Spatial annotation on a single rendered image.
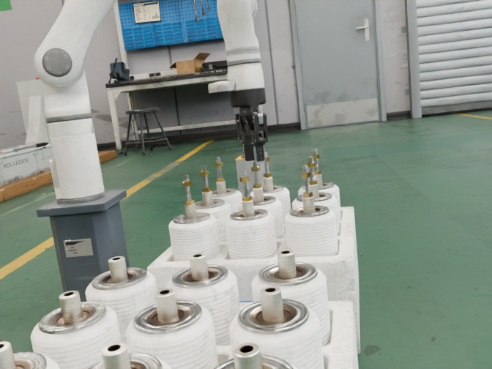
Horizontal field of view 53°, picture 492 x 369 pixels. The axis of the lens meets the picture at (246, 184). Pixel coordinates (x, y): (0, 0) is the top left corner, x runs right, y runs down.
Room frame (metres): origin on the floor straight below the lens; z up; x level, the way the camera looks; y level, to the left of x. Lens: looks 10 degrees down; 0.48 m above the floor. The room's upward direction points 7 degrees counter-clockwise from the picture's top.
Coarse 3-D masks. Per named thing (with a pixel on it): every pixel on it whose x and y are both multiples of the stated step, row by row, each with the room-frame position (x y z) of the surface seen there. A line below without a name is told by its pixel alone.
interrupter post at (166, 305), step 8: (168, 288) 0.52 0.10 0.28; (160, 296) 0.50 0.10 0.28; (168, 296) 0.50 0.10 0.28; (160, 304) 0.50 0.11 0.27; (168, 304) 0.50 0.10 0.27; (160, 312) 0.50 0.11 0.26; (168, 312) 0.50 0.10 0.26; (176, 312) 0.51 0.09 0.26; (160, 320) 0.50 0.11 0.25; (168, 320) 0.50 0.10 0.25
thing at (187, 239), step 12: (180, 228) 0.92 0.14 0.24; (192, 228) 0.91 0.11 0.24; (204, 228) 0.92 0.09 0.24; (216, 228) 0.95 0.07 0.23; (180, 240) 0.92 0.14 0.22; (192, 240) 0.91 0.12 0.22; (204, 240) 0.92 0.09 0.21; (216, 240) 0.95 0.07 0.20; (180, 252) 0.92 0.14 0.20; (192, 252) 0.91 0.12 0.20; (204, 252) 0.92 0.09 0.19; (216, 252) 0.94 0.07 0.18
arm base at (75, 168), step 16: (48, 128) 1.02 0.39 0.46; (64, 128) 1.01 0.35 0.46; (80, 128) 1.02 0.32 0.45; (64, 144) 1.01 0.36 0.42; (80, 144) 1.01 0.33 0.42; (96, 144) 1.06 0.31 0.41; (64, 160) 1.01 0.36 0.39; (80, 160) 1.01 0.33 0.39; (96, 160) 1.04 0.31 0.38; (64, 176) 1.01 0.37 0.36; (80, 176) 1.01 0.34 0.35; (96, 176) 1.03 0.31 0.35; (64, 192) 1.01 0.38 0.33; (80, 192) 1.01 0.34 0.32; (96, 192) 1.03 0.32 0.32
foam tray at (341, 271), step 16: (352, 208) 1.17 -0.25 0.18; (352, 224) 1.03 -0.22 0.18; (352, 240) 0.92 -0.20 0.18; (160, 256) 0.96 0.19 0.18; (224, 256) 0.91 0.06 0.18; (320, 256) 0.85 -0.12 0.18; (336, 256) 0.84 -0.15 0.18; (352, 256) 0.83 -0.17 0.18; (160, 272) 0.90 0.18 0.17; (176, 272) 0.89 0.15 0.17; (240, 272) 0.86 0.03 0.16; (256, 272) 0.85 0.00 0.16; (336, 272) 0.82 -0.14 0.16; (352, 272) 0.81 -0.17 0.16; (160, 288) 0.90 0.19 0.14; (240, 288) 0.86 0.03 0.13; (336, 288) 0.82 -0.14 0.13; (352, 288) 0.81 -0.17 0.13
